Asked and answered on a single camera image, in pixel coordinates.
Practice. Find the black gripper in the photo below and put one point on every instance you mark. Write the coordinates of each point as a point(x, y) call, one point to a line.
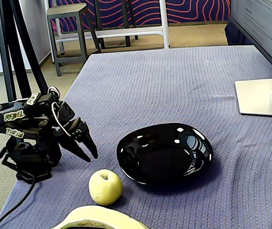
point(76, 130)

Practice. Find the yellow banana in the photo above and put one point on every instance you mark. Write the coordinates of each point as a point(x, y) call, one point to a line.
point(97, 214)

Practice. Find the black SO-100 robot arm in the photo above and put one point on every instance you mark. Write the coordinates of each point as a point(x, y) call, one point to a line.
point(31, 155)

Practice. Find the green apple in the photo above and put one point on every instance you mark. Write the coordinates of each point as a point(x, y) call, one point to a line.
point(106, 188)

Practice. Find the black glossy bowl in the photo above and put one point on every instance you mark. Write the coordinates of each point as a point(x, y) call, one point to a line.
point(164, 162)

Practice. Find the blue textured cloth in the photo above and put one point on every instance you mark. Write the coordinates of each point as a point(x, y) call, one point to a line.
point(174, 83)

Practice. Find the black tripod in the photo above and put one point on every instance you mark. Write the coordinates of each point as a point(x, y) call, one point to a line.
point(8, 47)

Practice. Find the grey metal stool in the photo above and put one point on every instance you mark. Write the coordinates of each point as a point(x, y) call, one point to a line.
point(64, 10)

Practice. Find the blue panel with red lines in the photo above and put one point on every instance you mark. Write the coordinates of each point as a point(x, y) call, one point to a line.
point(197, 9)

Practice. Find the grey monitor with stand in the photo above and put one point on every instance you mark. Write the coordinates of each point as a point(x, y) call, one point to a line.
point(257, 23)

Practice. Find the dark metal chair frame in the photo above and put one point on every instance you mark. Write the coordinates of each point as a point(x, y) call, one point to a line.
point(125, 23)

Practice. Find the white metal table frame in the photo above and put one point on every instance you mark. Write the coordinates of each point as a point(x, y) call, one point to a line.
point(164, 23)

